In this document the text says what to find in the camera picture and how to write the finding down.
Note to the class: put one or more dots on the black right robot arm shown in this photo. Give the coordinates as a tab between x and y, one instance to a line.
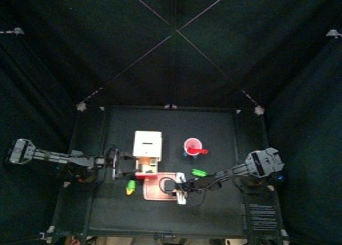
256	164

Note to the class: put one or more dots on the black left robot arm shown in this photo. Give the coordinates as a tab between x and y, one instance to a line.
54	156

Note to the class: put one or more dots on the wooden drawer with red front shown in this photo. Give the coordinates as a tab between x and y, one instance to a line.
147	167

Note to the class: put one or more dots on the white toy drawer cabinet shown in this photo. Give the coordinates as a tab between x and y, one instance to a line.
147	144

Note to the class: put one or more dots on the pink square tray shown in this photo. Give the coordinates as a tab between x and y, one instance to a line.
154	189

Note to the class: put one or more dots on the green toy vegetable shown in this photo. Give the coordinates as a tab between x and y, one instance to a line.
200	172

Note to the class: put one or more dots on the yellow green toy corn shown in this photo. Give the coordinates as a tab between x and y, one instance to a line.
130	187

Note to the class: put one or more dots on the white printed label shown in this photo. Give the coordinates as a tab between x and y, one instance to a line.
262	217

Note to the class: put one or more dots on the grey frame bracket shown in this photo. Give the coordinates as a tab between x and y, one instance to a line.
260	110
333	33
17	31
81	106
170	106

